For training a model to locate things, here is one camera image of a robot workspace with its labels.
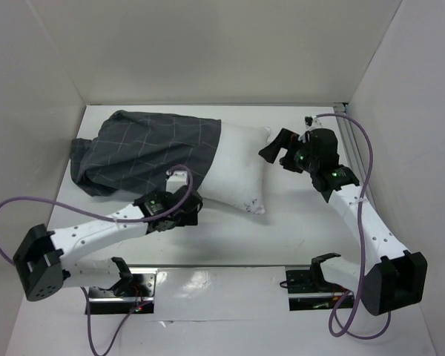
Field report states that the white pillow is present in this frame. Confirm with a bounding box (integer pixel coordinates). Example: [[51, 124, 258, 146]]
[[198, 123, 271, 214]]

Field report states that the dark grey checked pillowcase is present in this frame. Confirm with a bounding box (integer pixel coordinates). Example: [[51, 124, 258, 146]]
[[70, 110, 222, 197]]

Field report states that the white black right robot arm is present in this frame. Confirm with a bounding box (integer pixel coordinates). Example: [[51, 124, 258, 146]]
[[259, 128, 427, 316]]

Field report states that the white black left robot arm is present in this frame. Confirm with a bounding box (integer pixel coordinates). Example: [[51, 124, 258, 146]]
[[13, 187, 202, 302]]

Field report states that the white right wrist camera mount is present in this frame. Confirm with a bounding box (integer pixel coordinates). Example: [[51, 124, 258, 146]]
[[303, 116, 323, 138]]

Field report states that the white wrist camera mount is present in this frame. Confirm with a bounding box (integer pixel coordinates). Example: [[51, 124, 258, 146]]
[[303, 116, 323, 138], [165, 171, 188, 194]]

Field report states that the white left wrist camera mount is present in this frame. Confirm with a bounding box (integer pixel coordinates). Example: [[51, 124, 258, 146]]
[[165, 171, 188, 194]]

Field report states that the aluminium frame rail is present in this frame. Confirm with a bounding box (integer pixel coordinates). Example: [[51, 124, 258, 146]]
[[336, 117, 366, 183]]

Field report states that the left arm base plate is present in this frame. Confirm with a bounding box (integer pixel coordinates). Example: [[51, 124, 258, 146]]
[[85, 267, 157, 315]]

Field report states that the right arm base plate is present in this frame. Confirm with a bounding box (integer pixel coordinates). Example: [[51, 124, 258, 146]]
[[279, 268, 346, 312]]

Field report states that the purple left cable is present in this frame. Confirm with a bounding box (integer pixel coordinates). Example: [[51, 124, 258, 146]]
[[0, 165, 196, 356]]

